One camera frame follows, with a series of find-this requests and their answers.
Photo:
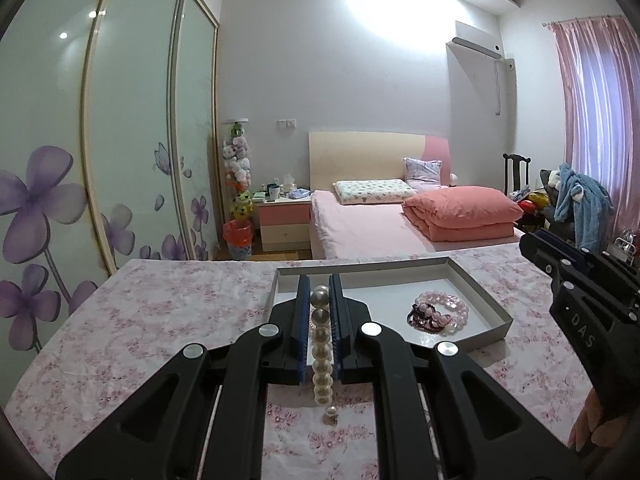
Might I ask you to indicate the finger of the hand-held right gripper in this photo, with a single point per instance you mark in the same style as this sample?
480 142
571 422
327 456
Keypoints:
542 257
607 267

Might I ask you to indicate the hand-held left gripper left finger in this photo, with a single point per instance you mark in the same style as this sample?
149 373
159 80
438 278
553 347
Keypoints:
300 330

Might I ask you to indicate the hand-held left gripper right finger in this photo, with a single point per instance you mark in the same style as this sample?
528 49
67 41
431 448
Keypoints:
336 330

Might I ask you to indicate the grey cardboard box tray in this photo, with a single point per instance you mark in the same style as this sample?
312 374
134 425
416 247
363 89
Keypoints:
390 285

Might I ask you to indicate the person's right hand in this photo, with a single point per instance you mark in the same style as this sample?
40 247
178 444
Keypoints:
587 425

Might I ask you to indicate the blue clothing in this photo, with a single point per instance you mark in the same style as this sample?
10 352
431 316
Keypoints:
587 205

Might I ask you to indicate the dark wooden chair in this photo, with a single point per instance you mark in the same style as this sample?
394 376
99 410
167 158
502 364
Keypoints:
515 172

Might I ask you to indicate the folded pink quilt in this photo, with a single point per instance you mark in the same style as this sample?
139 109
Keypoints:
460 210

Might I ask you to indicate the pink and cream nightstand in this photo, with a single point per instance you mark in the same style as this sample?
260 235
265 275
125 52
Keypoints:
282 222

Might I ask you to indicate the red trash bin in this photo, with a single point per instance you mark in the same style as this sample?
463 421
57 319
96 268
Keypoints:
237 240

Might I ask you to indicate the pink bed with headboard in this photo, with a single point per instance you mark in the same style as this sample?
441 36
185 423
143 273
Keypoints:
360 220

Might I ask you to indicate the light blue cloth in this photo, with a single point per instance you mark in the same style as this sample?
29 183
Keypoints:
299 193

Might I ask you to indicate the mug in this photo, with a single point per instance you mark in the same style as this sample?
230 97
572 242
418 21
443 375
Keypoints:
274 191

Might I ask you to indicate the white patterned pillow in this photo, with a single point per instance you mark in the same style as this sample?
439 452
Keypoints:
372 191

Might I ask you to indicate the tissue box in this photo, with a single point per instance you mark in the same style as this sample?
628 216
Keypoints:
288 184

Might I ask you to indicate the purple floral pillow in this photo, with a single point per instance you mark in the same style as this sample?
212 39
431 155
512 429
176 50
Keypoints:
422 172

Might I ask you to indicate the pink curtain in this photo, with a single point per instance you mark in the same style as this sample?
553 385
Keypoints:
600 110

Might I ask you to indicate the plush toy column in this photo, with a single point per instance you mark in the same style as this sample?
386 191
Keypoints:
237 170

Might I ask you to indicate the white pipe cover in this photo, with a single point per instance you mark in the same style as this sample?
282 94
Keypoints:
506 85

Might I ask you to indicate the white air conditioner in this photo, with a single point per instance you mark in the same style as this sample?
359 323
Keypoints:
477 39

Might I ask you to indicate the floral glass sliding wardrobe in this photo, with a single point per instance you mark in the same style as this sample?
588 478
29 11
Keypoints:
60 160

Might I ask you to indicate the white metal frame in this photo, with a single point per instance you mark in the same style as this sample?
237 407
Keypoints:
625 246

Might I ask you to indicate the white wall switch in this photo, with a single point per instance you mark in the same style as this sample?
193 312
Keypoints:
286 123

